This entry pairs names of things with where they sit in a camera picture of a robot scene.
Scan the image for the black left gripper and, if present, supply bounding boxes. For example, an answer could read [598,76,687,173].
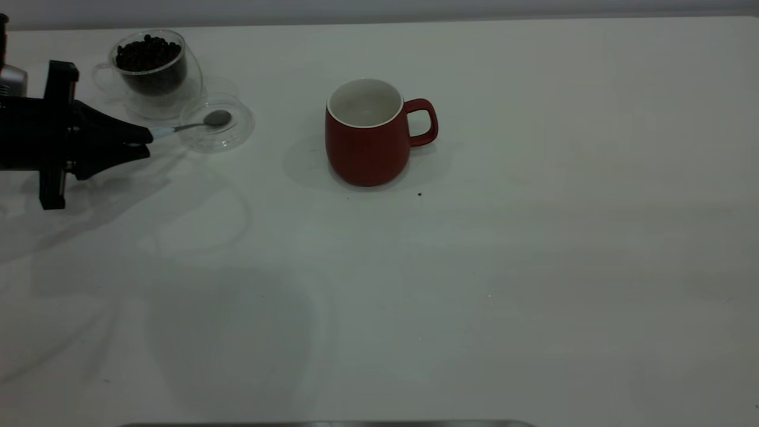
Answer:
[0,59,154,210]

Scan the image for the metal spoon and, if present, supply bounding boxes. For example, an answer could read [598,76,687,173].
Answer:
[148,110,232,142]

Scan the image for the red ceramic mug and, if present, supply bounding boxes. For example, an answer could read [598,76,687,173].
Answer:
[324,78,439,187]

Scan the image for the pile of dark coffee beans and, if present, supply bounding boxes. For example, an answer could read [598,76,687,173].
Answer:
[116,34,188,95]

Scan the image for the clear round glass dish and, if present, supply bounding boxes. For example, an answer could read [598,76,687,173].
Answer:
[178,93,256,154]

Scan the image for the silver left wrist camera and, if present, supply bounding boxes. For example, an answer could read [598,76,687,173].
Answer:
[0,62,28,98]

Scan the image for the clear double-wall glass cup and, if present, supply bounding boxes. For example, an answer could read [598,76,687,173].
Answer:
[93,28,204,121]

